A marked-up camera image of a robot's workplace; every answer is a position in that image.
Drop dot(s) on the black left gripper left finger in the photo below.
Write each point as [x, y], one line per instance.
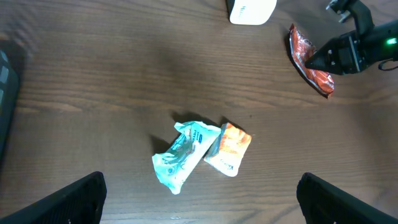
[81, 202]

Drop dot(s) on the mint green wipes packet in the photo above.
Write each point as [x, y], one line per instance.
[173, 167]

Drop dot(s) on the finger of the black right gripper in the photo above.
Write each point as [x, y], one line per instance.
[326, 58]

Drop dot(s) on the small orange snack packet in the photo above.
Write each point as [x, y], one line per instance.
[227, 151]

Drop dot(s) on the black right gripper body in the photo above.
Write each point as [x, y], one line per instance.
[368, 43]

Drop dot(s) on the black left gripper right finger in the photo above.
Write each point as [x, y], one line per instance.
[323, 203]

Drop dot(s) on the grey plastic mesh basket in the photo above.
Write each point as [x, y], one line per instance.
[10, 83]

